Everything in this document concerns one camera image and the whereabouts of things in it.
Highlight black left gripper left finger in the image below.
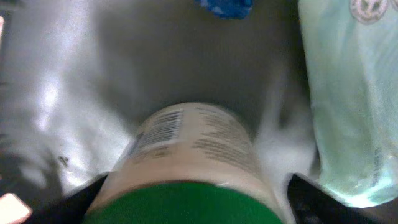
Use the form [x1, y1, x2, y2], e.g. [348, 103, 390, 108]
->
[24, 174, 108, 224]

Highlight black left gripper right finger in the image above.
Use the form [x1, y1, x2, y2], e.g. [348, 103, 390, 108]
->
[287, 174, 382, 224]

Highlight green lid white jar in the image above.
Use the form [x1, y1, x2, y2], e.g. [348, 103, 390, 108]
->
[83, 103, 283, 223]

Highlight mint green wipes pack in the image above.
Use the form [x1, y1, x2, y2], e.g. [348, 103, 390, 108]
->
[298, 0, 397, 208]

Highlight blue Oreo cookie pack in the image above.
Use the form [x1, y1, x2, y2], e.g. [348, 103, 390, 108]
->
[195, 0, 254, 19]

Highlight orange snack packet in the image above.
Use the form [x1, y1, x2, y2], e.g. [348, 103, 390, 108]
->
[1, 130, 32, 223]

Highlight grey plastic mesh basket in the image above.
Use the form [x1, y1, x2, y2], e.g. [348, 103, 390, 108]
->
[0, 0, 398, 224]

